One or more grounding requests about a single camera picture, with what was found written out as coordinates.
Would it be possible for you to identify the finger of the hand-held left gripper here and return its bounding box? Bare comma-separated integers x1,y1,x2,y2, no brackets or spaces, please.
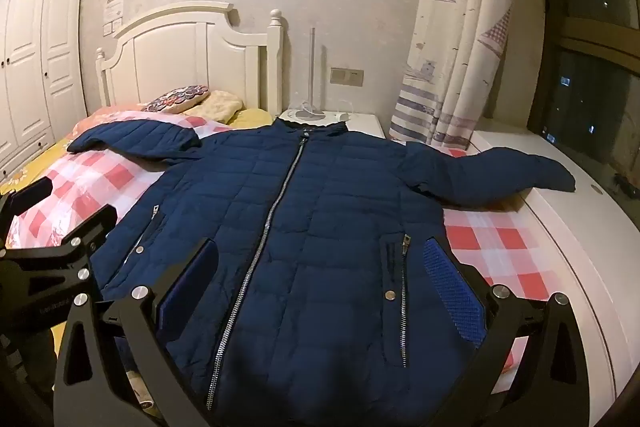
0,179,54,233
0,204,119,289

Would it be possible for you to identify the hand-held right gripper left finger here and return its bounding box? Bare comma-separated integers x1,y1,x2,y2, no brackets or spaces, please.
52,237,219,427

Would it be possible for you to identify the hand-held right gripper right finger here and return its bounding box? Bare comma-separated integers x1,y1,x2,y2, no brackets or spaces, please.
422,237,592,427

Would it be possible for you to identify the navy blue puffer jacket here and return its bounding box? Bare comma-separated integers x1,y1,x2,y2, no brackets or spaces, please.
66,117,576,427

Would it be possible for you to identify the red white checked blanket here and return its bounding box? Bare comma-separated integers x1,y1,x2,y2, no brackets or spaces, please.
0,108,568,380

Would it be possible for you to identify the white wardrobe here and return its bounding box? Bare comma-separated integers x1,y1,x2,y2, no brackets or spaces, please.
0,0,90,180

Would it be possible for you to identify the white window bench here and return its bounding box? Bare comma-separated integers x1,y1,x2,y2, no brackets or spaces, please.
467,128,640,413

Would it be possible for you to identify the patterned round pillow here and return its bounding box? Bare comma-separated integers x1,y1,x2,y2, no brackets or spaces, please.
141,85,210,114

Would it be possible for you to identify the cream yellow pillow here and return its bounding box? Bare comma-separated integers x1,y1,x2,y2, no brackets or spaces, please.
181,90,244,124

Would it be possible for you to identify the white nightstand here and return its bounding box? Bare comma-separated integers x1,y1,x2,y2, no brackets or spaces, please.
277,113,387,142

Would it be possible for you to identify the white wooden bed headboard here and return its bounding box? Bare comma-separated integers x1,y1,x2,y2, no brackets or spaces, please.
95,3,285,116

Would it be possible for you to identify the white lamp with thin pole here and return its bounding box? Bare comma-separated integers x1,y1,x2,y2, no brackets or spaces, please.
286,26,357,122

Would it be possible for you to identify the printed cream curtain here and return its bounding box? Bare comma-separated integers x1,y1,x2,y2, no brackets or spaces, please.
389,0,527,152

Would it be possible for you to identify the wall switch panel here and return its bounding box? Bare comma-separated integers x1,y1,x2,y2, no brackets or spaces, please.
330,67,364,86

